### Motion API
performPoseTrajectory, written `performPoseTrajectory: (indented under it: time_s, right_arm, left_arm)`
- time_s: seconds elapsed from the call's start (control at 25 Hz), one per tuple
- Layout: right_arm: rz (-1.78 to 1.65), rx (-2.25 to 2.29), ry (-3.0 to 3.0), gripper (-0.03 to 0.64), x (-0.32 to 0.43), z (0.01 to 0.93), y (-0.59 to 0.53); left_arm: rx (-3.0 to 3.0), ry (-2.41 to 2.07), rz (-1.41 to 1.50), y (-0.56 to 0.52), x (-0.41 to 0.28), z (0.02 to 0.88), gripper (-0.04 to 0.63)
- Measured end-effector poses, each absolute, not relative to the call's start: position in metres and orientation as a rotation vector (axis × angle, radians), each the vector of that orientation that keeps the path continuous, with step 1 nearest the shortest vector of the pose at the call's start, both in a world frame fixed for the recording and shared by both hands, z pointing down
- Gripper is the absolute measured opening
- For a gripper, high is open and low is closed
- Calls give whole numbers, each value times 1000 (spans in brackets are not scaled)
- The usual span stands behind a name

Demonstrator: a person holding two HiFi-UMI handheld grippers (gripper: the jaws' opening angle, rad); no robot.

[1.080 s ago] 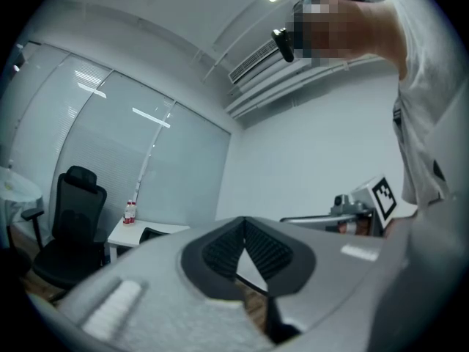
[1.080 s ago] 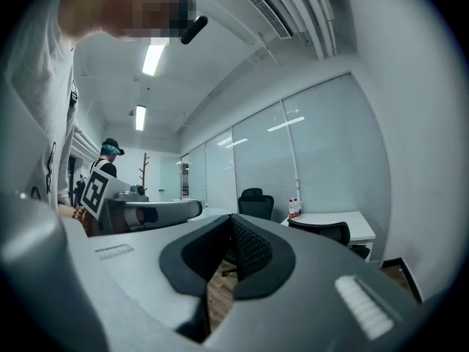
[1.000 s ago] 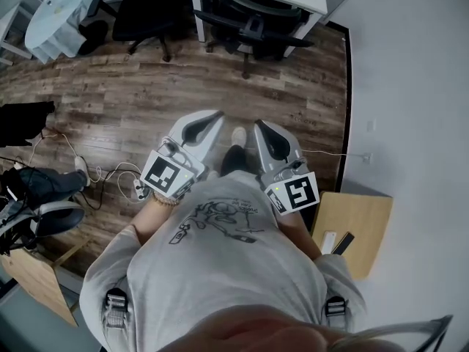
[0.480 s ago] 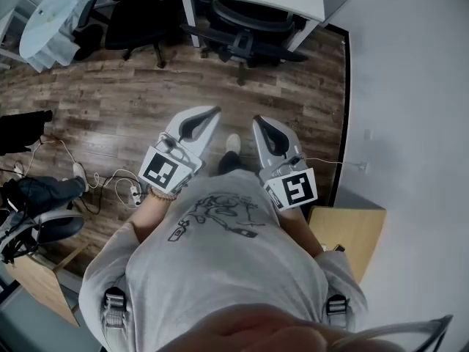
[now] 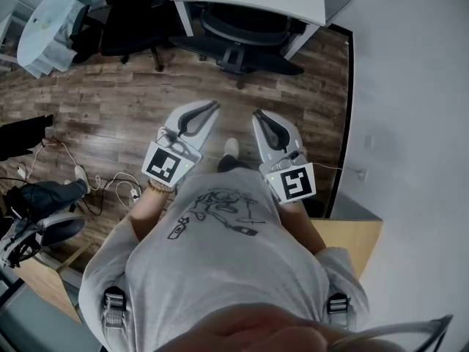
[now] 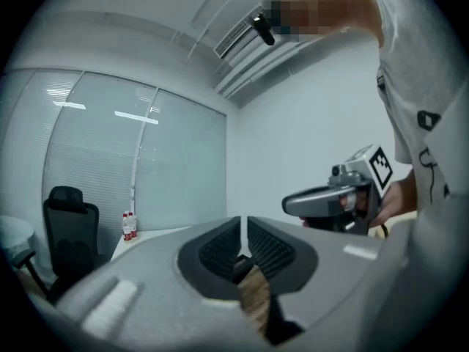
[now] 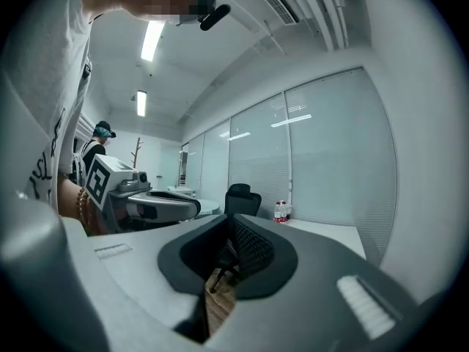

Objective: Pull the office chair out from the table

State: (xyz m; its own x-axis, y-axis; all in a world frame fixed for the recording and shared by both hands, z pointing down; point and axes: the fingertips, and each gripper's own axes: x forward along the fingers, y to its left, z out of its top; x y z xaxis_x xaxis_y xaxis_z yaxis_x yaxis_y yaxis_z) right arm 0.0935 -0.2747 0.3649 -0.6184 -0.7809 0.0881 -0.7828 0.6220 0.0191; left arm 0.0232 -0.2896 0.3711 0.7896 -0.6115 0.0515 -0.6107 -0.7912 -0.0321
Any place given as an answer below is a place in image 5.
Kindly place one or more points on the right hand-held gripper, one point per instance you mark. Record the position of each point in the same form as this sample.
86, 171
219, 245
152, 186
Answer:
293, 182

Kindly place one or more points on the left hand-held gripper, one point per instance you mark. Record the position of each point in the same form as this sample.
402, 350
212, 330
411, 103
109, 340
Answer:
170, 165

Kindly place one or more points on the black mesh office chair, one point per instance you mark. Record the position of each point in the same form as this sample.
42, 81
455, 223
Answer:
242, 24

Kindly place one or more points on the person's left forearm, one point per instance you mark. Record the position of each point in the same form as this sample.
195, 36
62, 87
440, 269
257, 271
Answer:
150, 215

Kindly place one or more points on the person's right forearm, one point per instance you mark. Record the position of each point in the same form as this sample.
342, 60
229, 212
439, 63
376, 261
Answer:
302, 229

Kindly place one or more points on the black padded office chair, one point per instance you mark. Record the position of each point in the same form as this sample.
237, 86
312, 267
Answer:
128, 31

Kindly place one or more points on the person's white shoe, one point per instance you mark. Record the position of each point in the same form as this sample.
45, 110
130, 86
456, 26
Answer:
231, 147

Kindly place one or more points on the person's black trousers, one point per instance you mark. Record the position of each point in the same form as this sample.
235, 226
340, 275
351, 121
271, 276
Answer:
234, 163

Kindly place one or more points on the black baseboard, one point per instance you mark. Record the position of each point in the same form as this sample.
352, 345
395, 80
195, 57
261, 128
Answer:
346, 123

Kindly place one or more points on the white power strip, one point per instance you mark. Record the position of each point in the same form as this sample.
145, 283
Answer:
135, 193

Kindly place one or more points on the wooden side table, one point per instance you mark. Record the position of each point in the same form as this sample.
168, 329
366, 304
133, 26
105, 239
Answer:
351, 244

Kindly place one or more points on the dark swivel stool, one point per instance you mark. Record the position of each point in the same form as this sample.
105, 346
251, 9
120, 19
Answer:
84, 39

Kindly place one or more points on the person in white shirt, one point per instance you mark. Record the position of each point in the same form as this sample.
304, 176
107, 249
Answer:
220, 266

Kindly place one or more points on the round white table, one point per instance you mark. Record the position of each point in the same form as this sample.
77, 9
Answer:
51, 24

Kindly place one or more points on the person's face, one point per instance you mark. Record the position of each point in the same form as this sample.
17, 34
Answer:
249, 332

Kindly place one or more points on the wooden trestle table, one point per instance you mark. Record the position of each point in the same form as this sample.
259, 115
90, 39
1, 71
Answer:
47, 281

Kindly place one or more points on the clear eyeglasses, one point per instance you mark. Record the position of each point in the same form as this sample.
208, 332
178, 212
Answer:
403, 328

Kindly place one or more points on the white wall outlet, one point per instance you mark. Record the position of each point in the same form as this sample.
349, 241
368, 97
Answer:
362, 173

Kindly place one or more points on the white frame shelf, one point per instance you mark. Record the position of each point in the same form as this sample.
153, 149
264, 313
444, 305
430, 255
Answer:
7, 39

